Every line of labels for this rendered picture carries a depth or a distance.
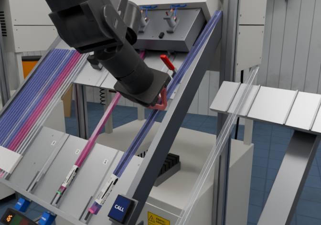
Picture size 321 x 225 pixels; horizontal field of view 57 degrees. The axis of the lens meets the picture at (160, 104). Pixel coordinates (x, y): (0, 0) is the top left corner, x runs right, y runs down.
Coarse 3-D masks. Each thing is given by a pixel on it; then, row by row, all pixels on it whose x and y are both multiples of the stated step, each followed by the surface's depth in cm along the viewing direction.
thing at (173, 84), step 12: (216, 12) 67; (204, 36) 65; (192, 48) 64; (192, 60) 64; (180, 72) 63; (168, 96) 61; (144, 132) 59; (132, 144) 59; (132, 156) 59; (120, 168) 57; (96, 204) 56
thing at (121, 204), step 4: (120, 196) 63; (116, 200) 63; (120, 200) 63; (124, 200) 62; (128, 200) 62; (116, 204) 63; (120, 204) 62; (124, 204) 62; (112, 208) 62; (116, 208) 62; (120, 208) 62; (124, 208) 61; (112, 212) 62; (116, 212) 62; (120, 212) 61; (124, 212) 61; (112, 216) 61; (116, 216) 61; (120, 216) 61; (120, 220) 60
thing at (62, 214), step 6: (0, 180) 85; (6, 180) 84; (12, 186) 82; (18, 186) 83; (18, 192) 80; (24, 192) 79; (30, 198) 77; (36, 198) 76; (42, 204) 74; (48, 204) 73; (54, 210) 71; (60, 210) 71; (60, 216) 70; (66, 216) 69; (72, 216) 70; (72, 222) 67; (78, 222) 67
